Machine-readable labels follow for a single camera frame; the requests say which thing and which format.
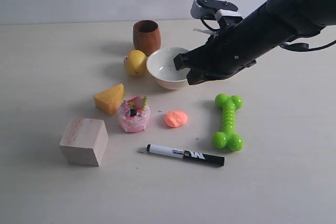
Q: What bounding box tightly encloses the orange cheese wedge toy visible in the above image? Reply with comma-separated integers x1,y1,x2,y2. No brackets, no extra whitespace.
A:
93,83,125,115

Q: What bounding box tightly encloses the brown wooden cup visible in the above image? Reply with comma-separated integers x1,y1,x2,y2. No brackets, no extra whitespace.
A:
133,20,161,56

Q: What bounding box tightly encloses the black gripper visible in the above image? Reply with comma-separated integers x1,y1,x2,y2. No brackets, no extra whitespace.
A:
173,22,257,86

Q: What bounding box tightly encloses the light wooden cube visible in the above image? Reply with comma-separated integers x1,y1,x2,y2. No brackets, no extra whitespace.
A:
59,118,109,167

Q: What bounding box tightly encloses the yellow lemon with sticker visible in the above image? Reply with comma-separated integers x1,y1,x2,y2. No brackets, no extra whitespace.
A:
123,50,147,76

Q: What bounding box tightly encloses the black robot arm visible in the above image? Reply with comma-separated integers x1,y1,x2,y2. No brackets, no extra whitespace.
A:
173,0,335,85

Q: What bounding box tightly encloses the black and white marker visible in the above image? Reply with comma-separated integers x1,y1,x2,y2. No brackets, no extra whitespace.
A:
146,144,225,167

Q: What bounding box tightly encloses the white ceramic bowl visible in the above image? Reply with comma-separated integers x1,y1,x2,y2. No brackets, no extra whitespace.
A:
146,47,189,90

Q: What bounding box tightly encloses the pink toy cake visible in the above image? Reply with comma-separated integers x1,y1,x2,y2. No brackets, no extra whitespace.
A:
118,96,151,133

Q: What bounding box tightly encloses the green bone dog toy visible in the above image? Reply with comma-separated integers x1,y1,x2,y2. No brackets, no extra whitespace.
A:
212,93,244,152

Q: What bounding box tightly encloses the orange putty blob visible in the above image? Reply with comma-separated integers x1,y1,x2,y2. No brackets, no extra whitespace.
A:
164,110,188,127

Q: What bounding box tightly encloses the black cable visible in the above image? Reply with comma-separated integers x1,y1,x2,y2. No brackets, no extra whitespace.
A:
280,39,336,52

